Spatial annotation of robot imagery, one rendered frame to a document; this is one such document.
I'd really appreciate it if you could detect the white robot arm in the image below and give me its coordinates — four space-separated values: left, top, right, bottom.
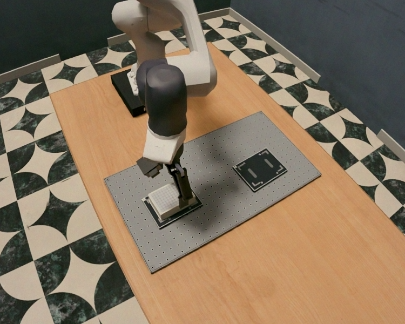
112 0 218 178

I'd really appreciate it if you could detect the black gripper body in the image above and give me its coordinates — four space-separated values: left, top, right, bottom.
169 143 184 169

